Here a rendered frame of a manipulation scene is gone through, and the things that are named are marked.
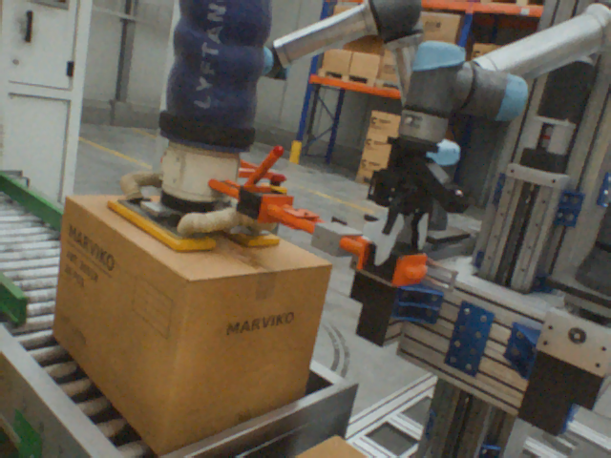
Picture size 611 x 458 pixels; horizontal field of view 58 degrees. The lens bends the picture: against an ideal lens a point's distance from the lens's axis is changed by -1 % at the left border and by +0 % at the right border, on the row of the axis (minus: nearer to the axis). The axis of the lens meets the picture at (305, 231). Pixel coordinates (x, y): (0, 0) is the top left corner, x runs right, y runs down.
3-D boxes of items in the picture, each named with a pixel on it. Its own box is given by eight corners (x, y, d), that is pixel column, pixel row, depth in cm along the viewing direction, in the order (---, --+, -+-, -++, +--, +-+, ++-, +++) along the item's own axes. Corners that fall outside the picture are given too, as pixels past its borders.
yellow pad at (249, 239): (172, 206, 152) (175, 188, 151) (202, 206, 159) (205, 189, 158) (247, 247, 129) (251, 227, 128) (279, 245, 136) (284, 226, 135)
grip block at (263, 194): (232, 211, 118) (237, 184, 116) (267, 211, 125) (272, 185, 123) (256, 223, 112) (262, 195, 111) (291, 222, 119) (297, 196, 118)
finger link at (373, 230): (356, 256, 94) (381, 208, 95) (383, 268, 91) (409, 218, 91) (347, 250, 92) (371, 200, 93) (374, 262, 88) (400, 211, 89)
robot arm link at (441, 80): (481, 50, 85) (431, 37, 82) (462, 121, 87) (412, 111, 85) (456, 52, 92) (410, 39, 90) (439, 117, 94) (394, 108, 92)
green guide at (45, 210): (-13, 181, 285) (-12, 164, 283) (8, 182, 293) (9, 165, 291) (159, 301, 186) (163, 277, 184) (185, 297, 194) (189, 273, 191)
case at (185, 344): (51, 334, 153) (64, 194, 143) (177, 314, 181) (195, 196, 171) (161, 461, 113) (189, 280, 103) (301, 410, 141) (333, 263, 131)
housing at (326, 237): (308, 245, 104) (313, 222, 103) (332, 243, 109) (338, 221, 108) (335, 258, 99) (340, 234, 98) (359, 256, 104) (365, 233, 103)
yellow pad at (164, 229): (106, 206, 139) (108, 186, 137) (142, 206, 146) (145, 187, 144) (177, 252, 116) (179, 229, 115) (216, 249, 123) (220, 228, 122)
